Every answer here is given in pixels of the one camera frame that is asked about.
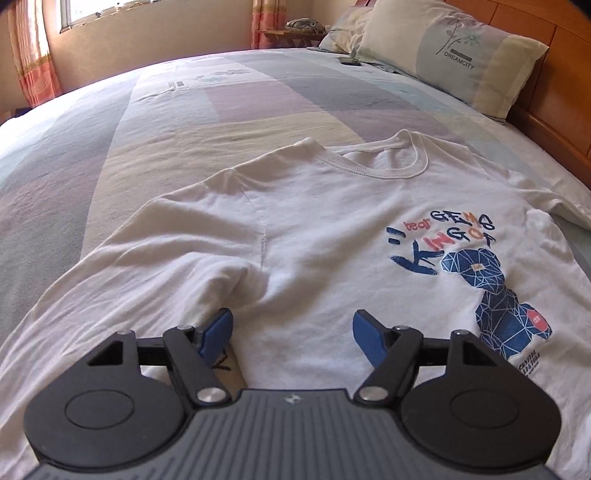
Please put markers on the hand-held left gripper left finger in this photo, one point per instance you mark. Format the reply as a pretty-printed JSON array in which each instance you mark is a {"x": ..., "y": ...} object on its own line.
[{"x": 217, "y": 330}]

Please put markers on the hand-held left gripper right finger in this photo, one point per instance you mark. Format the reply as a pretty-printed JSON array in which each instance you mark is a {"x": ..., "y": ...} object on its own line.
[{"x": 369, "y": 337}]

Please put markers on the white printed sweatshirt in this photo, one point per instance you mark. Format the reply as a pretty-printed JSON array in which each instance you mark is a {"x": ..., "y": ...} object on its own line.
[{"x": 323, "y": 230}]

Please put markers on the black remote control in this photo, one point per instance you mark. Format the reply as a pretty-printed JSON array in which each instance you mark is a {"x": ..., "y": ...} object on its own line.
[{"x": 351, "y": 62}]

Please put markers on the large floral printed pillow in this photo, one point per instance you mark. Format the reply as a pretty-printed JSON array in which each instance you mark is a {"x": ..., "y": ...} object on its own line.
[{"x": 443, "y": 50}]

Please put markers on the wooden nightstand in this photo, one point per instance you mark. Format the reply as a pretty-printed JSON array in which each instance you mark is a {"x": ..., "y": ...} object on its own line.
[{"x": 281, "y": 39}]

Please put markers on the small pastel pillow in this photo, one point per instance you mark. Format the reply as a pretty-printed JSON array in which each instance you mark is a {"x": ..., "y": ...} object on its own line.
[{"x": 344, "y": 32}]

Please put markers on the orange patterned curtain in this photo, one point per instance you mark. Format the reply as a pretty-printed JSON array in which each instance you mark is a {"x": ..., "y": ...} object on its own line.
[
  {"x": 268, "y": 23},
  {"x": 34, "y": 55}
]

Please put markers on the wooden headboard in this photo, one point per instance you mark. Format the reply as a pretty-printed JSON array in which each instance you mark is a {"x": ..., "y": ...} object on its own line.
[{"x": 554, "y": 83}]

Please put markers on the grey plush toy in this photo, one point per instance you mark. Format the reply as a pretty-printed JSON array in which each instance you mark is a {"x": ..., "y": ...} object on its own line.
[{"x": 304, "y": 24}]

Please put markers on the window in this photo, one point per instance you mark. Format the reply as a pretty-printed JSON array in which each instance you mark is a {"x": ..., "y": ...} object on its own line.
[{"x": 87, "y": 11}]

